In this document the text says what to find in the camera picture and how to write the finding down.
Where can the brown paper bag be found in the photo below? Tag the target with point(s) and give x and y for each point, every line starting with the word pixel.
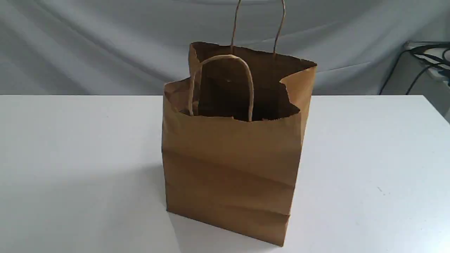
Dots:
pixel 232 137

